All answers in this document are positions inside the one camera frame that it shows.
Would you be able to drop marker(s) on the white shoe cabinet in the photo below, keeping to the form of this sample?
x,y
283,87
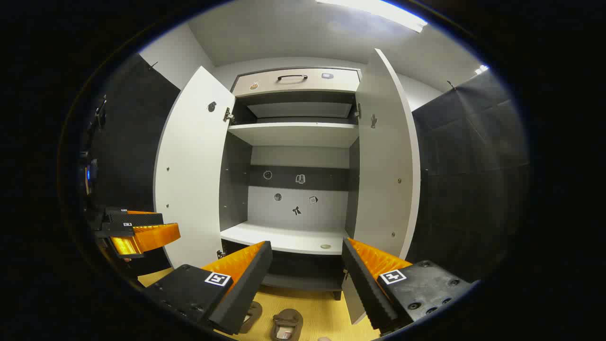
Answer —
x,y
293,161

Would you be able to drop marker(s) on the brown fuzzy shoe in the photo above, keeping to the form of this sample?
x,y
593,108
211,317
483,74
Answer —
x,y
253,315
286,324

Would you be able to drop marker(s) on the small ceiling light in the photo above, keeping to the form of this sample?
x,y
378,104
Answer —
x,y
481,69

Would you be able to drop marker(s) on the white cabinet shelf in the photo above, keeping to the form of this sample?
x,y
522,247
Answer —
x,y
293,135
284,237

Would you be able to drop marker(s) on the long ceiling light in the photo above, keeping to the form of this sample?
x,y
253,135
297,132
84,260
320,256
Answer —
x,y
374,10

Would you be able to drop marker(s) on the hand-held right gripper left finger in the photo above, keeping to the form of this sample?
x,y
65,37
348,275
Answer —
x,y
246,284

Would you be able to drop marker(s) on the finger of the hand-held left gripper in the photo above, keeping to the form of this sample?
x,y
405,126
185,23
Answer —
x,y
137,219
151,237

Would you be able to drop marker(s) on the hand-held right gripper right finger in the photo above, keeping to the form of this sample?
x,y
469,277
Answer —
x,y
364,289

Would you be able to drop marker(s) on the white cabinet door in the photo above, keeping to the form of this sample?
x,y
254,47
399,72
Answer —
x,y
383,166
194,166

